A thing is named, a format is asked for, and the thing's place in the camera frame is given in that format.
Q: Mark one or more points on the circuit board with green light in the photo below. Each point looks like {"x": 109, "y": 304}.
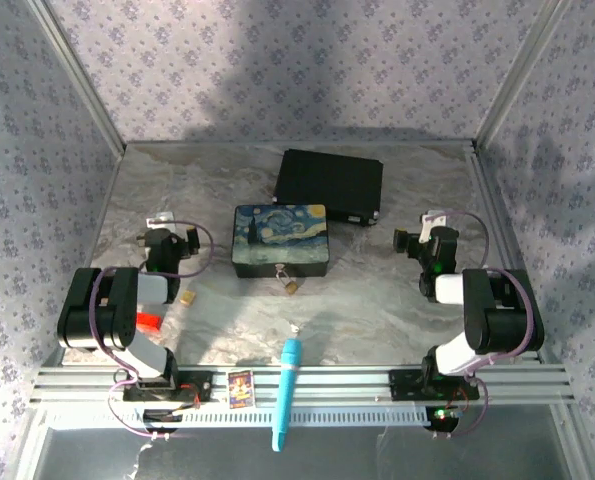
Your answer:
{"x": 447, "y": 414}

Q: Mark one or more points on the aluminium front rail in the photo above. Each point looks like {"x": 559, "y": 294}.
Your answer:
{"x": 337, "y": 385}

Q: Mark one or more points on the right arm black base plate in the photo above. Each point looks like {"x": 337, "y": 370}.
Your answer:
{"x": 404, "y": 385}

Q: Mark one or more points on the aluminium frame post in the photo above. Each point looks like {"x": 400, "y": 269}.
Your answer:
{"x": 77, "y": 75}
{"x": 519, "y": 70}

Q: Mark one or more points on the black connector box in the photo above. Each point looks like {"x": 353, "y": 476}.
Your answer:
{"x": 162, "y": 415}

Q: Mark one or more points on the brass padlock silver shackle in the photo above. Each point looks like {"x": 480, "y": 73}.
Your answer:
{"x": 290, "y": 287}

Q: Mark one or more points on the aluminium side rail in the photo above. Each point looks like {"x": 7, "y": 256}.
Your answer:
{"x": 497, "y": 220}

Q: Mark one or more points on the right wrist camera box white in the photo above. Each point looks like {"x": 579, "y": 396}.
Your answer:
{"x": 429, "y": 225}

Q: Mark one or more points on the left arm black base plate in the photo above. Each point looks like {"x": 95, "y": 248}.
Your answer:
{"x": 199, "y": 386}

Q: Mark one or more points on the light blue marker pen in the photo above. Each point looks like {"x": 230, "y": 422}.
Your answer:
{"x": 287, "y": 390}

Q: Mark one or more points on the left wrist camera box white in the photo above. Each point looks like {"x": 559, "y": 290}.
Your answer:
{"x": 159, "y": 219}

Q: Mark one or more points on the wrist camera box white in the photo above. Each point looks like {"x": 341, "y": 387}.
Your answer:
{"x": 429, "y": 225}
{"x": 159, "y": 219}

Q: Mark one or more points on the black hard case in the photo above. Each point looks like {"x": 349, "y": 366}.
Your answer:
{"x": 329, "y": 187}

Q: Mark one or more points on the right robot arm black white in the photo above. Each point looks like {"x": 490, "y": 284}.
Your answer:
{"x": 497, "y": 310}

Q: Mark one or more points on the small colourful picture card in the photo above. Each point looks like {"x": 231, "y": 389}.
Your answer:
{"x": 240, "y": 389}

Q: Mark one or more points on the starry night painted box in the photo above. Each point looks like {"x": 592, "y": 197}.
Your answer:
{"x": 279, "y": 240}

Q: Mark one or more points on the red plastic block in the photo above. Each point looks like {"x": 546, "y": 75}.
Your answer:
{"x": 149, "y": 322}

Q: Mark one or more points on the small brass block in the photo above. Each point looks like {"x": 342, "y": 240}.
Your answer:
{"x": 188, "y": 298}

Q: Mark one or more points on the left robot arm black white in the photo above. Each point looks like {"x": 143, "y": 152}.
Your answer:
{"x": 102, "y": 310}

